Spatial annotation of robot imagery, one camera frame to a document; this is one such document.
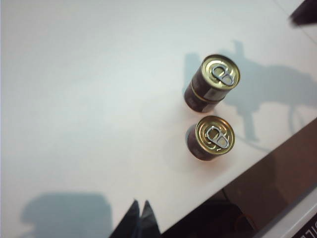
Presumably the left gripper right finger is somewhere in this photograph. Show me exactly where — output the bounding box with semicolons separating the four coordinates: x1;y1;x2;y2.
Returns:
137;199;162;238

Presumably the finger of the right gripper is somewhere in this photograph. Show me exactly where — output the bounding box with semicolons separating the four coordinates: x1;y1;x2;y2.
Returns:
289;0;317;26

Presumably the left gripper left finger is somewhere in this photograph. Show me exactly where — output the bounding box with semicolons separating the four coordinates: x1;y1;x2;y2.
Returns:
113;199;141;238

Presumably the dark red labelled tin can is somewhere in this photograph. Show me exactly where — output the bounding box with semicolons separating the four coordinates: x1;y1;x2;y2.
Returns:
190;54;241;102
184;83;225;114
185;115;236;162

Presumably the grey bar with lettering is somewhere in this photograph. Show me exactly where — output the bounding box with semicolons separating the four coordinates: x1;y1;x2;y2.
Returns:
250;185;317;238

